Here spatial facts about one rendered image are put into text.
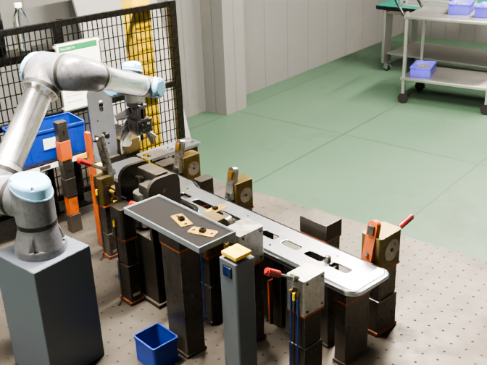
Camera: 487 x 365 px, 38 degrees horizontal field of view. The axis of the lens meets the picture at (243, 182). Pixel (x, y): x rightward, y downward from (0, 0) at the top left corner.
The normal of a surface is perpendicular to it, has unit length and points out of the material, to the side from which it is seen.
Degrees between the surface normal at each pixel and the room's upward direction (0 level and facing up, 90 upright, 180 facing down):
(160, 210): 0
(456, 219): 0
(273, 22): 90
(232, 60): 90
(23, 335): 90
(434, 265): 0
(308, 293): 90
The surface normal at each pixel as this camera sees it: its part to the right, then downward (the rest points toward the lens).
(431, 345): -0.04, -0.91
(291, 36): 0.78, 0.23
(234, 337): -0.74, 0.30
